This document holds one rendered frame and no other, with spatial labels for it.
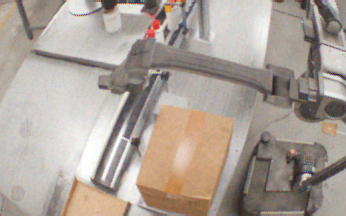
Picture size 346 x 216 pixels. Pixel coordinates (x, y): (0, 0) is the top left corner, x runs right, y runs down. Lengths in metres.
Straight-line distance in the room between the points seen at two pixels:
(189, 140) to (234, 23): 0.90
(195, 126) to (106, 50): 0.72
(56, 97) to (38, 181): 0.47
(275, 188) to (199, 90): 0.80
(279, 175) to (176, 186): 1.08
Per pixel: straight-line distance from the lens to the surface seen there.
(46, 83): 1.91
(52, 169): 1.65
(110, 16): 1.79
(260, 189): 2.15
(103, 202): 1.52
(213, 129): 1.28
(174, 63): 0.92
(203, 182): 1.20
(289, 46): 3.12
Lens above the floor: 2.24
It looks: 58 degrees down
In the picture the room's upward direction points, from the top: 6 degrees counter-clockwise
